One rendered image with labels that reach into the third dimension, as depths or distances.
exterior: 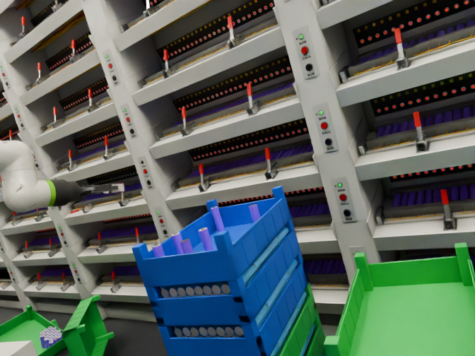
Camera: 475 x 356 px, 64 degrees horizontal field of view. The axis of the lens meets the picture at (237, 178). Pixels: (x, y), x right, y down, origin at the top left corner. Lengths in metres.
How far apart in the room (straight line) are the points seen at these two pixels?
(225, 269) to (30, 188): 0.87
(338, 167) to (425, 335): 0.48
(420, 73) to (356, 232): 0.42
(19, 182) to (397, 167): 1.10
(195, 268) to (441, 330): 0.40
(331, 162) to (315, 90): 0.19
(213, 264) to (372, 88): 0.57
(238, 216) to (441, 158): 0.48
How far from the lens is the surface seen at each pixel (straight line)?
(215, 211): 0.91
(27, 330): 2.13
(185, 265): 0.68
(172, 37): 1.52
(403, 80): 0.96
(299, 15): 1.02
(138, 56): 1.49
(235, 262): 0.64
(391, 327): 0.73
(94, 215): 1.76
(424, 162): 0.98
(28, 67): 2.08
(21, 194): 1.36
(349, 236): 1.07
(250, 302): 0.67
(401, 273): 0.84
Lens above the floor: 0.72
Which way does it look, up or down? 7 degrees down
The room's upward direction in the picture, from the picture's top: 17 degrees counter-clockwise
